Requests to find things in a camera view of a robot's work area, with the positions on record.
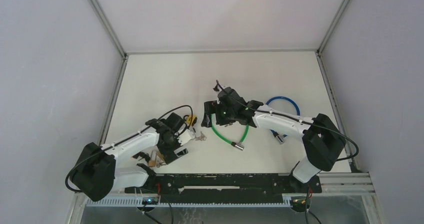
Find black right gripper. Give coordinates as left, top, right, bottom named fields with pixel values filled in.
left=202, top=100, right=237, bottom=128

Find yellow tag padlock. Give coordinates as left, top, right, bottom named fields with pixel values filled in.
left=183, top=115, right=198, bottom=127

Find green cable lock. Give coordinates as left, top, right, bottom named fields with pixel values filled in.
left=210, top=123, right=249, bottom=151

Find blue cable lock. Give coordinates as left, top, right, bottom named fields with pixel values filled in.
left=266, top=96, right=301, bottom=144

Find brass padlock silver keys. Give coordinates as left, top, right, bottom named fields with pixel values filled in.
left=195, top=131, right=207, bottom=141

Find large brass padlock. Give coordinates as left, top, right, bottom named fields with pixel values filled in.
left=155, top=150, right=167, bottom=167

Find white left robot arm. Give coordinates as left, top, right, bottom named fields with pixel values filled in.
left=65, top=112, right=195, bottom=202

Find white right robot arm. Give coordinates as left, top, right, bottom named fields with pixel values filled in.
left=201, top=85, right=348, bottom=192

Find orange black padlock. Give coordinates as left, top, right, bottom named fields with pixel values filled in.
left=133, top=152, right=151, bottom=162

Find small brass padlock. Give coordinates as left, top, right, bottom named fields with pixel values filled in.
left=147, top=149, right=157, bottom=168

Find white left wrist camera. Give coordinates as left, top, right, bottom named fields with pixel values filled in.
left=177, top=129, right=196, bottom=145

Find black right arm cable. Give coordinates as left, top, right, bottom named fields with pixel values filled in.
left=211, top=80, right=360, bottom=162

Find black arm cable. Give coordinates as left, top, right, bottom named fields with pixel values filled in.
left=64, top=105, right=194, bottom=194
left=211, top=80, right=360, bottom=162

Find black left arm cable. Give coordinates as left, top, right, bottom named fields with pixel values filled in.
left=64, top=105, right=194, bottom=194

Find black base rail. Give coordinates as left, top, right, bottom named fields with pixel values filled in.
left=124, top=173, right=323, bottom=205

